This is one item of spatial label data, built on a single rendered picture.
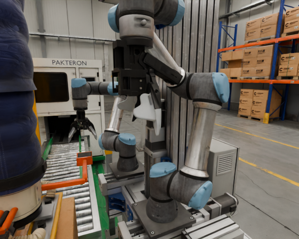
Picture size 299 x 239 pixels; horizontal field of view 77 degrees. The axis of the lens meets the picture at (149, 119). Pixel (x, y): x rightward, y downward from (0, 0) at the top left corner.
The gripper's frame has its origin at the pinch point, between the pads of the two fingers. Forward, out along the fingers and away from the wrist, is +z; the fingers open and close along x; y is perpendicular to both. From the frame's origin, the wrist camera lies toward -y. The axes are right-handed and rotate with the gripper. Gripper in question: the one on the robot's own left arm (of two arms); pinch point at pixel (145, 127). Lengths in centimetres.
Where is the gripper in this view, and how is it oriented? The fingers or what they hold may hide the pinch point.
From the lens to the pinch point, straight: 46.5
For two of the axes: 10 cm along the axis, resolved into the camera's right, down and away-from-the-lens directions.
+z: 0.0, 9.8, 2.1
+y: -9.1, 0.9, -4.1
